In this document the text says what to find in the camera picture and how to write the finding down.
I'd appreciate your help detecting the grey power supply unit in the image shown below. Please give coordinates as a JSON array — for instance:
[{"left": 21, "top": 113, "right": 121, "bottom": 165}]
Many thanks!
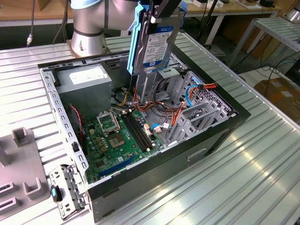
[{"left": 55, "top": 63, "right": 113, "bottom": 122}]

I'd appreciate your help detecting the metal socket cover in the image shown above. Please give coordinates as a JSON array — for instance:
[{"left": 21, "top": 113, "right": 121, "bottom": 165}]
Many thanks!
[{"left": 96, "top": 111, "right": 120, "bottom": 136}]

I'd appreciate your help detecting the yellow wire bundle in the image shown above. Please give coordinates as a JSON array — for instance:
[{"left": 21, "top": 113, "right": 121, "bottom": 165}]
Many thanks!
[{"left": 117, "top": 91, "right": 130, "bottom": 106}]

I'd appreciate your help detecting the metal optical drive cage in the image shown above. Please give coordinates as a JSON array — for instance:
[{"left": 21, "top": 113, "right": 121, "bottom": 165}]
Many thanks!
[{"left": 130, "top": 52, "right": 188, "bottom": 104}]

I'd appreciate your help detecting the silver metal cylinder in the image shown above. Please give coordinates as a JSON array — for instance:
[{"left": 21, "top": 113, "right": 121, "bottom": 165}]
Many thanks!
[{"left": 283, "top": 7, "right": 300, "bottom": 23}]

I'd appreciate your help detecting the blue expansion slot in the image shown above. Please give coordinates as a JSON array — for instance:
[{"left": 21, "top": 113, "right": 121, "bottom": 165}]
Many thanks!
[{"left": 97, "top": 154, "right": 136, "bottom": 178}]

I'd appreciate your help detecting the green motherboard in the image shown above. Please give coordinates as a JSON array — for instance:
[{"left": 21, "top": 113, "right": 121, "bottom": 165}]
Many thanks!
[{"left": 82, "top": 109, "right": 165, "bottom": 185}]

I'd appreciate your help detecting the metal expansion slot bracket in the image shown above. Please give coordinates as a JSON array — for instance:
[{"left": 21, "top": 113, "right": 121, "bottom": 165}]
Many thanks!
[{"left": 48, "top": 164, "right": 91, "bottom": 221}]

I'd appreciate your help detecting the blue data wire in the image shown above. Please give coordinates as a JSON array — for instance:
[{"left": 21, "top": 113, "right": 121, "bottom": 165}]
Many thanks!
[{"left": 184, "top": 84, "right": 200, "bottom": 110}]

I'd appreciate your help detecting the hard disk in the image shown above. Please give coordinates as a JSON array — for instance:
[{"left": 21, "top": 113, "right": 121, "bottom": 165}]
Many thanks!
[{"left": 126, "top": 3, "right": 186, "bottom": 75}]

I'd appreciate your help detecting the grey parts rack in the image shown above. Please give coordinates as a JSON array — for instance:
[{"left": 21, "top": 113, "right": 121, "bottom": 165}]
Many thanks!
[{"left": 0, "top": 126, "right": 51, "bottom": 218}]

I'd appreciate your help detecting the red black fan wire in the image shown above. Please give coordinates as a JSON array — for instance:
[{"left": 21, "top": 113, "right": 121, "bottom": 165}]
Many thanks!
[{"left": 68, "top": 105, "right": 84, "bottom": 146}]

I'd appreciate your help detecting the metal slat table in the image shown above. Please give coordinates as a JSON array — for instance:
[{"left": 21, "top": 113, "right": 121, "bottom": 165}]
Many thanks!
[{"left": 228, "top": 17, "right": 300, "bottom": 68}]

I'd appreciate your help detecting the orange power wire black plug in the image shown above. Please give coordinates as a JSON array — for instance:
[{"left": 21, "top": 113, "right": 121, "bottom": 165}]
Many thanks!
[{"left": 197, "top": 82, "right": 218, "bottom": 92}]

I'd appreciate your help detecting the black open PC case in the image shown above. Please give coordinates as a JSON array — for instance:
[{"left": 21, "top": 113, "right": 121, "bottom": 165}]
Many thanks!
[{"left": 37, "top": 43, "right": 252, "bottom": 223}]

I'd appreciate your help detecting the wooden desk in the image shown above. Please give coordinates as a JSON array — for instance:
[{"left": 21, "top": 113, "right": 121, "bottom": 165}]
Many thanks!
[{"left": 0, "top": 0, "right": 282, "bottom": 45}]

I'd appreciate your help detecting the black cable with metal connector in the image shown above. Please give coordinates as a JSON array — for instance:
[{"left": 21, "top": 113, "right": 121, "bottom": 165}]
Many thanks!
[{"left": 26, "top": 0, "right": 36, "bottom": 47}]

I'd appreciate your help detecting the brown cardboard box with label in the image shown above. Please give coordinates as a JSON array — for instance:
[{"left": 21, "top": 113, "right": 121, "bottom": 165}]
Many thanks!
[{"left": 254, "top": 78, "right": 300, "bottom": 118}]

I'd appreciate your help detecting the black latch with blue button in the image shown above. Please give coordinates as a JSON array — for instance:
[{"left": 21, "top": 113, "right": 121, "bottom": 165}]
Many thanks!
[{"left": 50, "top": 185, "right": 63, "bottom": 203}]

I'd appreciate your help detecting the black RAM slot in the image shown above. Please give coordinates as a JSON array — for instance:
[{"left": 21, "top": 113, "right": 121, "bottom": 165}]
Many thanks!
[
  {"left": 121, "top": 113, "right": 145, "bottom": 152},
  {"left": 130, "top": 111, "right": 156, "bottom": 147},
  {"left": 127, "top": 112, "right": 152, "bottom": 149},
  {"left": 124, "top": 112, "right": 149, "bottom": 152}
]

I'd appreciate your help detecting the orange red wire bundle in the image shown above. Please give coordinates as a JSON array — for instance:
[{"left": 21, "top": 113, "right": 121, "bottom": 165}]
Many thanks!
[{"left": 132, "top": 87, "right": 155, "bottom": 113}]

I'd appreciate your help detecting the CPU socket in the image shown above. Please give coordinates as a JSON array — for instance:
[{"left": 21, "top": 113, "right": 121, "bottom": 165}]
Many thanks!
[{"left": 106, "top": 131, "right": 126, "bottom": 150}]

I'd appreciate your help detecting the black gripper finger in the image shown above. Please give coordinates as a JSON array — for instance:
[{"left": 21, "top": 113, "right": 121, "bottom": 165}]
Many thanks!
[{"left": 148, "top": 0, "right": 183, "bottom": 35}]

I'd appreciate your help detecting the metal disk bay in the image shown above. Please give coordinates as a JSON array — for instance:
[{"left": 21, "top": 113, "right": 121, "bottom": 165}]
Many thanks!
[{"left": 165, "top": 99, "right": 232, "bottom": 147}]

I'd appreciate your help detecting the white power adapter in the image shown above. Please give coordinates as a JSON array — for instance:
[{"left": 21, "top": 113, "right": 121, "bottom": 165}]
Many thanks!
[{"left": 193, "top": 0, "right": 226, "bottom": 8}]

